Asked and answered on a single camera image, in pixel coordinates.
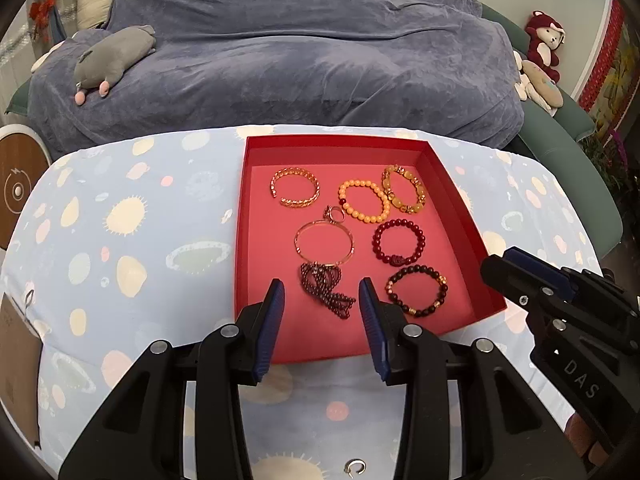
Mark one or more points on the red-bordered wall poster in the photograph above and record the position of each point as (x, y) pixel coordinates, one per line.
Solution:
(615, 70)

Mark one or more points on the beige round plush toy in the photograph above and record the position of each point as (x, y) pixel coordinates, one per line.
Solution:
(542, 87)

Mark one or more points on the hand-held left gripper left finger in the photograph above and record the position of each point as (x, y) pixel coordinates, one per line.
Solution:
(267, 330)

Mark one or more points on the brown cardboard sheet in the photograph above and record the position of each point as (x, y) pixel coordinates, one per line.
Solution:
(15, 370)

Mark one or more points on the silver hoop earring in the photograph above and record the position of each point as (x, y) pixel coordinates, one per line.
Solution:
(348, 469)

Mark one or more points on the grey plush animal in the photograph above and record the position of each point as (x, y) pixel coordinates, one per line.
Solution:
(115, 55)

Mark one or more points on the red bow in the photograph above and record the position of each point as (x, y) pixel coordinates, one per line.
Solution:
(40, 12)

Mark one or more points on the thin gold bangle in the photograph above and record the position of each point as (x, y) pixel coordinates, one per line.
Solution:
(296, 241)

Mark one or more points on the grey-blue blanket covered sofa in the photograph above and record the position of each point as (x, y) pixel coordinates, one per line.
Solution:
(300, 60)

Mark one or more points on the green sofa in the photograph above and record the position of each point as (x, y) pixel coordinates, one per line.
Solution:
(565, 150)

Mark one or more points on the red monkey plush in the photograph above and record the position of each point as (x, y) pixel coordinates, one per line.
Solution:
(542, 45)

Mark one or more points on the person's right hand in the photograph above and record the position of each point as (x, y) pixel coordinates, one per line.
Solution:
(582, 435)

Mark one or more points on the red cardboard box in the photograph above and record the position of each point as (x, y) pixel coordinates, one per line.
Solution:
(280, 220)

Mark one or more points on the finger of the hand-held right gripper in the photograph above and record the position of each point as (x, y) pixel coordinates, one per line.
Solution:
(542, 267)
(510, 280)

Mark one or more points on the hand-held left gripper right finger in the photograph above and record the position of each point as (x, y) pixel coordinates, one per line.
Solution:
(374, 330)

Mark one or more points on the white curtain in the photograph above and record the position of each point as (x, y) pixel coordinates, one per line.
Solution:
(20, 50)

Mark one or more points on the flowering plant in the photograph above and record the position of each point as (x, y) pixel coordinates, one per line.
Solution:
(620, 165)

